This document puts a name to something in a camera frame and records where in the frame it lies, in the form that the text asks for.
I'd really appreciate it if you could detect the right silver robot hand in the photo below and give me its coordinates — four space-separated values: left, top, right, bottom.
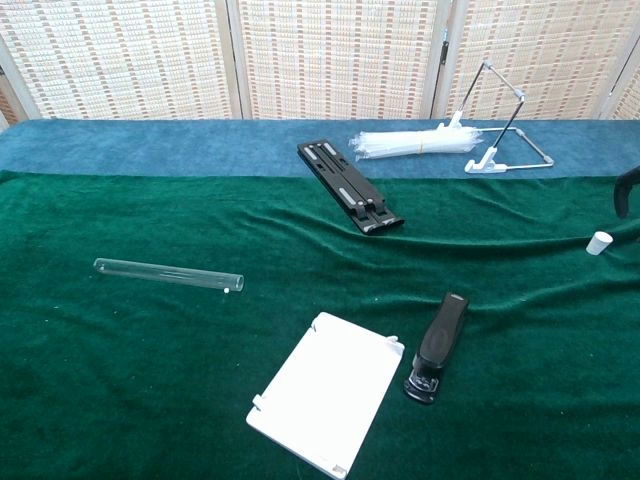
613 167 640 220

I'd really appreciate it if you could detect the small white cap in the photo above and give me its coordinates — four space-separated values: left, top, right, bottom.
585 231 613 258

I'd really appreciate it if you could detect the clear glass test tube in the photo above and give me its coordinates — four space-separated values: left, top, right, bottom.
93 257 246 294

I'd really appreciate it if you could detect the bundle of clear plastic straws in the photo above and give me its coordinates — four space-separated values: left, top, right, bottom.
348 127 485 162

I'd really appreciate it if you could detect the black stapler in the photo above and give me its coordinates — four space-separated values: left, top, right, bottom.
403 292 470 405

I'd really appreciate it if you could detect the black folding laptop stand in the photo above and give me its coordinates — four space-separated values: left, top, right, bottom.
296 140 406 235

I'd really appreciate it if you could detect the woven bamboo folding screen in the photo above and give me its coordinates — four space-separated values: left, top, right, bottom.
0 0 640 132

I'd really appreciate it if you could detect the white flat plastic board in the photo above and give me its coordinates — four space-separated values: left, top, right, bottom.
245 311 406 477

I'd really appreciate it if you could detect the blue table cloth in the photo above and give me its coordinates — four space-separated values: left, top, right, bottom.
0 118 640 182

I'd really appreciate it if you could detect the green velvet cloth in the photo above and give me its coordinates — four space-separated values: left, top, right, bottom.
0 169 640 480

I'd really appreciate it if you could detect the white wire frame stand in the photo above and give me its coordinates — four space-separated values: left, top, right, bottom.
437 59 555 175

